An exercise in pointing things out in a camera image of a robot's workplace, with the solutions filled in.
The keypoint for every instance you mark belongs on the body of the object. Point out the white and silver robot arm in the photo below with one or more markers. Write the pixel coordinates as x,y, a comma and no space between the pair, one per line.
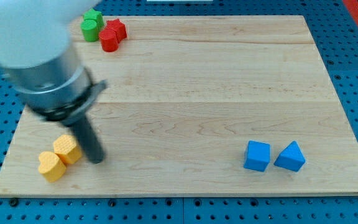
39,59

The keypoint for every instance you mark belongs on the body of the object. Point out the yellow hexagon block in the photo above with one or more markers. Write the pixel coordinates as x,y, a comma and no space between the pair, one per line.
67,149

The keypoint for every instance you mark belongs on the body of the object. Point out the light wooden board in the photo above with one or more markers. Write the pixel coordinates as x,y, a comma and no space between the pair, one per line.
185,95

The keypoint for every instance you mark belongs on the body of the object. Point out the blue cube block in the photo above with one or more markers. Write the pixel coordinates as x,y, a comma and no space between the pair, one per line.
257,156

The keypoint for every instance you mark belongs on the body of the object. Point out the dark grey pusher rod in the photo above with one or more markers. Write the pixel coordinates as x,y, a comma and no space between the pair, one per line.
87,139

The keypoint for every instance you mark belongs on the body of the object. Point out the red star block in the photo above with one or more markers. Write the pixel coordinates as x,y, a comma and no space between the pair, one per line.
118,27

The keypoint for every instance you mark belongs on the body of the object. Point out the red cylinder block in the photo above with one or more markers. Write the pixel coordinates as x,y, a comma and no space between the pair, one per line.
108,40

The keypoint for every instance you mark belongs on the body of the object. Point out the blue triangular block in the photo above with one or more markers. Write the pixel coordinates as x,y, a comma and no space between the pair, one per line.
291,158

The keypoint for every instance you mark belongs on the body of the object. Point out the green cylinder block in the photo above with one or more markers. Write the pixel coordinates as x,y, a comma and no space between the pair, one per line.
90,30

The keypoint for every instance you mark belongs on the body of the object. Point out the green star block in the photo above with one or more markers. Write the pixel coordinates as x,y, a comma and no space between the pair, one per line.
94,15

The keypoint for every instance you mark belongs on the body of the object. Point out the yellow heart block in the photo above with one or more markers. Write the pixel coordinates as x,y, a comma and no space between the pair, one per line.
51,166

